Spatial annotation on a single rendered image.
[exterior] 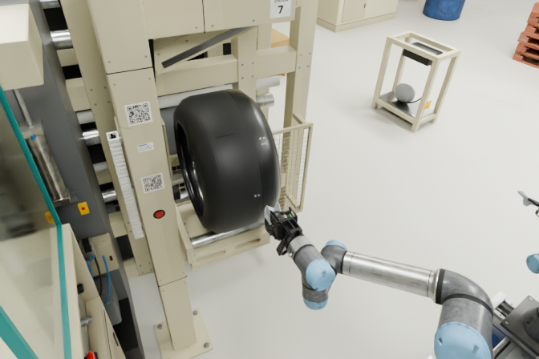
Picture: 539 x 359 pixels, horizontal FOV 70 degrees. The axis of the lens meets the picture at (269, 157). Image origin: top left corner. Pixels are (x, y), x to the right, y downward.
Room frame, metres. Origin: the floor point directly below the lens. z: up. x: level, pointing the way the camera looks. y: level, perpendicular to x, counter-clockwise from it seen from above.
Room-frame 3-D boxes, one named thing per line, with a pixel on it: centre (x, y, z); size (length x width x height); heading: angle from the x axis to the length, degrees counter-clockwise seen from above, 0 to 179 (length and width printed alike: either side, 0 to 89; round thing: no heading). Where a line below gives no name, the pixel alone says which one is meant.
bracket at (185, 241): (1.13, 0.38, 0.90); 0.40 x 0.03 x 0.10; 27
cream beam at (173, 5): (1.53, 0.25, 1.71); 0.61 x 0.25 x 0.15; 117
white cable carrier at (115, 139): (1.01, 0.50, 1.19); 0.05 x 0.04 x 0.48; 27
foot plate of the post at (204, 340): (1.08, 0.44, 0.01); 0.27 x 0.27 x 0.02; 27
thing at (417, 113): (3.61, -1.42, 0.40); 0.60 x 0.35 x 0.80; 37
